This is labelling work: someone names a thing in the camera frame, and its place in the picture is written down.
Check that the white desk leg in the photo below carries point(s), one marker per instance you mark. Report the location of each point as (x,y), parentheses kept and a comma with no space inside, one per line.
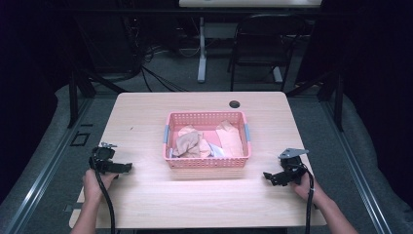
(202,58)
(277,74)

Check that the black metal stand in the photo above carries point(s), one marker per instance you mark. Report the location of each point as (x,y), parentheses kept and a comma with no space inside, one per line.
(81,87)
(331,91)

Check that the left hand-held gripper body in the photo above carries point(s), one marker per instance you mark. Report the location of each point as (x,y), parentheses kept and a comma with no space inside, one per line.
(103,155)

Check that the light blue cloth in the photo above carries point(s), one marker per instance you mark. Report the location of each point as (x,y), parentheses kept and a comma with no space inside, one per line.
(217,151)

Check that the black folding chair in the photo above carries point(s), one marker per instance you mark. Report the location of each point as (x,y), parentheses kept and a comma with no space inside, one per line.
(266,35)

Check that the person's right hand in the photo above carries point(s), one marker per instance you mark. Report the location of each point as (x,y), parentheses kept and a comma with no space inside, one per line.
(303,190)

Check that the person's left hand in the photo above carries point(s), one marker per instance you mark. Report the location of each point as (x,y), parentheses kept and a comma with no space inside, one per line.
(93,187)

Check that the brown sock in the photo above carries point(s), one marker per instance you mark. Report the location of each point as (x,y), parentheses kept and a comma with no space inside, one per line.
(188,144)

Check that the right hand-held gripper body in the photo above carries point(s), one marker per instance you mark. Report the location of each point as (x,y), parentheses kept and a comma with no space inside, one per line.
(292,162)

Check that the aluminium floor rail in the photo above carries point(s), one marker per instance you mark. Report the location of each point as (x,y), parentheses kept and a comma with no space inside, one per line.
(357,175)
(42,175)

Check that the white desk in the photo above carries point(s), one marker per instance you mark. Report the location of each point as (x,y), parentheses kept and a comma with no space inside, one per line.
(250,3)

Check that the peach sock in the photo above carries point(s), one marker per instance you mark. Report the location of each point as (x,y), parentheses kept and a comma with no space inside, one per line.
(205,148)

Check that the pink plastic basket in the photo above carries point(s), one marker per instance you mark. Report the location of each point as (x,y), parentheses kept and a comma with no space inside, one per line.
(207,162)

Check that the orange pink cloth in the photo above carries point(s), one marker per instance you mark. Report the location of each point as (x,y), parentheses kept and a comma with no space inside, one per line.
(230,141)

